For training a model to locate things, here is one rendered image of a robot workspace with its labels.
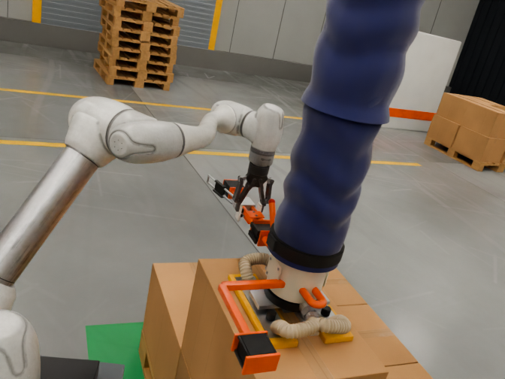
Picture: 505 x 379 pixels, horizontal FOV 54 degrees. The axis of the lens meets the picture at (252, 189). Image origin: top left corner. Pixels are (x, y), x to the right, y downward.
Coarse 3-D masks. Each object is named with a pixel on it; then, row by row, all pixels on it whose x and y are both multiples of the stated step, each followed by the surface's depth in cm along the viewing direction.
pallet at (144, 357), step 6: (144, 342) 244; (144, 348) 244; (144, 354) 243; (144, 360) 243; (144, 366) 244; (150, 366) 230; (144, 372) 242; (150, 372) 243; (144, 378) 241; (150, 378) 239
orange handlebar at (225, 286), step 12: (240, 192) 197; (252, 216) 178; (264, 216) 180; (264, 240) 166; (228, 288) 137; (240, 288) 138; (252, 288) 140; (264, 288) 142; (228, 300) 130; (312, 300) 138; (324, 300) 139; (240, 324) 122
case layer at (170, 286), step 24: (168, 264) 239; (192, 264) 243; (168, 288) 221; (336, 288) 251; (168, 312) 206; (360, 312) 235; (144, 336) 246; (168, 336) 204; (384, 336) 222; (168, 360) 202; (384, 360) 206; (408, 360) 210
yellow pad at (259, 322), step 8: (232, 280) 160; (240, 296) 154; (248, 296) 153; (248, 304) 151; (248, 312) 148; (256, 312) 147; (264, 312) 148; (272, 312) 144; (256, 320) 144; (264, 320) 144; (272, 320) 144; (256, 328) 142; (264, 328) 141; (272, 336) 138; (280, 336) 139; (280, 344) 137; (288, 344) 138; (296, 344) 140
